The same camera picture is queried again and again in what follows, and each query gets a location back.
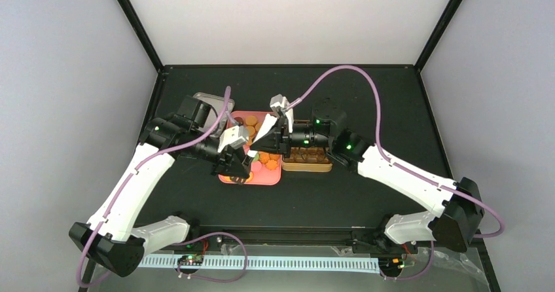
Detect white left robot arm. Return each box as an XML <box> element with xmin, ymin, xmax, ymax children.
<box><xmin>69</xmin><ymin>88</ymin><xmax>251</xmax><ymax>277</ymax></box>

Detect round dotted yellow biscuit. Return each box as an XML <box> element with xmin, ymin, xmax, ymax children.
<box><xmin>244</xmin><ymin>115</ymin><xmax>258</xmax><ymax>126</ymax></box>

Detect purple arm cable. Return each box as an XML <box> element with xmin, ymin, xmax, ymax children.
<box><xmin>286</xmin><ymin>65</ymin><xmax>507</xmax><ymax>282</ymax></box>
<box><xmin>76</xmin><ymin>85</ymin><xmax>249</xmax><ymax>289</ymax></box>

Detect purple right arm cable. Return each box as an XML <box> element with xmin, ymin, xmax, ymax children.
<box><xmin>286</xmin><ymin>65</ymin><xmax>507</xmax><ymax>282</ymax></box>

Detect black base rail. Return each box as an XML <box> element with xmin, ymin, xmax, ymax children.
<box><xmin>188</xmin><ymin>225</ymin><xmax>418</xmax><ymax>258</ymax></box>

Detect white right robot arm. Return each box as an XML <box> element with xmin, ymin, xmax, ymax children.
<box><xmin>247</xmin><ymin>95</ymin><xmax>484</xmax><ymax>253</ymax></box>

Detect metal tongs white handles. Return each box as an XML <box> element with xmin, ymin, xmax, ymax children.
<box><xmin>242</xmin><ymin>114</ymin><xmax>280</xmax><ymax>166</ymax></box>

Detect gold cookie tin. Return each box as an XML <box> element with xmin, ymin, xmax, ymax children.
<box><xmin>282</xmin><ymin>120</ymin><xmax>332</xmax><ymax>173</ymax></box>

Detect pink plastic tray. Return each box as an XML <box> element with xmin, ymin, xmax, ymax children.
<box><xmin>231</xmin><ymin>111</ymin><xmax>282</xmax><ymax>185</ymax></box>

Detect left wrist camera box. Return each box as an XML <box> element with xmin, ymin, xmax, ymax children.
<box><xmin>217</xmin><ymin>125</ymin><xmax>249</xmax><ymax>153</ymax></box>

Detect white slotted cable duct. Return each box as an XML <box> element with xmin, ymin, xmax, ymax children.
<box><xmin>138</xmin><ymin>253</ymin><xmax>382</xmax><ymax>274</ymax></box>

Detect silver metal tin lid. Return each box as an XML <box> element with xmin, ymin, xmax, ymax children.
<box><xmin>193</xmin><ymin>92</ymin><xmax>228</xmax><ymax>137</ymax></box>

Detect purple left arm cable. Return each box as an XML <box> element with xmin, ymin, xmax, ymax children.
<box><xmin>76</xmin><ymin>85</ymin><xmax>249</xmax><ymax>289</ymax></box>

